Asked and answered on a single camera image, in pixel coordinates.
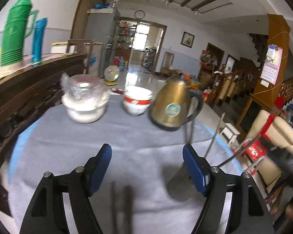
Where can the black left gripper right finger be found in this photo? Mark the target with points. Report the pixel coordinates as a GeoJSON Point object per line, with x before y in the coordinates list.
{"type": "Point", "coordinates": [248, 212]}

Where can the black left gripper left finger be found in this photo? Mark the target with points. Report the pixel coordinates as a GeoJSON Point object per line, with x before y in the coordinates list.
{"type": "Point", "coordinates": [45, 212]}

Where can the black perforated utensil cup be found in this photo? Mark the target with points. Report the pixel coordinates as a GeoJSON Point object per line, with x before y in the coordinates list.
{"type": "Point", "coordinates": [181, 187]}

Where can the cream sofa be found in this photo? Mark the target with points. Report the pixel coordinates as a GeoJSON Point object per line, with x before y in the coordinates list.
{"type": "Point", "coordinates": [280, 134]}

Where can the red plastic stool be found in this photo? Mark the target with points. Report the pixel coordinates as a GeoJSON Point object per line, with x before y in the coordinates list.
{"type": "Point", "coordinates": [255, 150]}

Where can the white small stool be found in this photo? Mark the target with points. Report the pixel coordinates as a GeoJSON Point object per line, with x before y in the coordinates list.
{"type": "Point", "coordinates": [230, 132]}

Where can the grey table cloth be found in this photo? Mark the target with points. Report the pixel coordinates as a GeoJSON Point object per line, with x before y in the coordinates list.
{"type": "Point", "coordinates": [144, 157]}

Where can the white lidded pot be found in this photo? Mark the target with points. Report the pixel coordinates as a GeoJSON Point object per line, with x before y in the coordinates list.
{"type": "Point", "coordinates": [84, 96]}

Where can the gold electric kettle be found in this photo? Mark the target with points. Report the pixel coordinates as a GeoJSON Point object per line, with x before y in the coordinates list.
{"type": "Point", "coordinates": [175, 104]}

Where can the red white stacked bowls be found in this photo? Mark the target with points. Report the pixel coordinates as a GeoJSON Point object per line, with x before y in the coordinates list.
{"type": "Point", "coordinates": [136, 100]}

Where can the round electric heater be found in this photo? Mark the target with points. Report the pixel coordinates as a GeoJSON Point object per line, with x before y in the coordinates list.
{"type": "Point", "coordinates": [111, 75]}

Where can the white chest freezer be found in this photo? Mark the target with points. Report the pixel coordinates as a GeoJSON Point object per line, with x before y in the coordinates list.
{"type": "Point", "coordinates": [91, 63]}

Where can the wooden chair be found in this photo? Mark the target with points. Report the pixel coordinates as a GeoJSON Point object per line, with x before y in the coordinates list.
{"type": "Point", "coordinates": [81, 46]}

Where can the blue thermos flask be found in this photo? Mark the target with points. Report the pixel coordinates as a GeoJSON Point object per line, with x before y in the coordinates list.
{"type": "Point", "coordinates": [38, 40]}

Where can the green thermos flask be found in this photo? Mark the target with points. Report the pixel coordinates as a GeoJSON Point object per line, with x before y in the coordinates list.
{"type": "Point", "coordinates": [19, 25]}

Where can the grey refrigerator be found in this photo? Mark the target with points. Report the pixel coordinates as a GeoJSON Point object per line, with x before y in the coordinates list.
{"type": "Point", "coordinates": [102, 27]}

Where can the wall calendar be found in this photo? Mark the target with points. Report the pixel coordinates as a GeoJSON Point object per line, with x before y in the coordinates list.
{"type": "Point", "coordinates": [271, 67]}

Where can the framed wall picture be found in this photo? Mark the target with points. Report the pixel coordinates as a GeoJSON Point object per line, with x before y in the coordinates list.
{"type": "Point", "coordinates": [187, 39]}

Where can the round wall clock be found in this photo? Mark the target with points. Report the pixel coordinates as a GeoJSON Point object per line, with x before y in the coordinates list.
{"type": "Point", "coordinates": [139, 15]}

